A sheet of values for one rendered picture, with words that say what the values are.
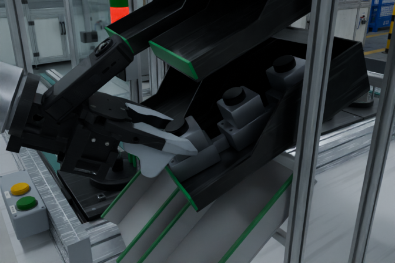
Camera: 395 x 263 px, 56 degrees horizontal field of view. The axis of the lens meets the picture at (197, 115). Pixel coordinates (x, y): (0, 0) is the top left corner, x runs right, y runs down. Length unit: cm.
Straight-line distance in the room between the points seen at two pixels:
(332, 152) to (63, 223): 82
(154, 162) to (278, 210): 18
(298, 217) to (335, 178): 72
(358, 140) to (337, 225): 41
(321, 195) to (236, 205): 56
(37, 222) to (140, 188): 29
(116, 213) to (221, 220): 24
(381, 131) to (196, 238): 32
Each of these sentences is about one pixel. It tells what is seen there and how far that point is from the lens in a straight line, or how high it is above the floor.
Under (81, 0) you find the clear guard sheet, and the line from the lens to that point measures 144.
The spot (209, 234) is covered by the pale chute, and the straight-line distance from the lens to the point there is 60.
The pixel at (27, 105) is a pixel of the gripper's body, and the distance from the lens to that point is 42.
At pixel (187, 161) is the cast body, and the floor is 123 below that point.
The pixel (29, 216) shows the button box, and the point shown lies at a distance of 91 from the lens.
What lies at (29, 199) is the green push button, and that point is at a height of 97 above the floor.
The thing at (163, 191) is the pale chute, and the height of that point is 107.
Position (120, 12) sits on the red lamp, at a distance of 103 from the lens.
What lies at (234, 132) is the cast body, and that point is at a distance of 48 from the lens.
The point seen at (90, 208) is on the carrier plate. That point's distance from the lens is 86.
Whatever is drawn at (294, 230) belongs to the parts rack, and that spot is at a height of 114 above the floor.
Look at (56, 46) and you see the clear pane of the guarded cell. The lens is 220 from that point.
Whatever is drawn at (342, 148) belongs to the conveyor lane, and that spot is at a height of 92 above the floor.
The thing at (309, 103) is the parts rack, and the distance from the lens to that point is 44.
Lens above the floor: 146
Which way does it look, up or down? 22 degrees down
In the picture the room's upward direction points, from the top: straight up
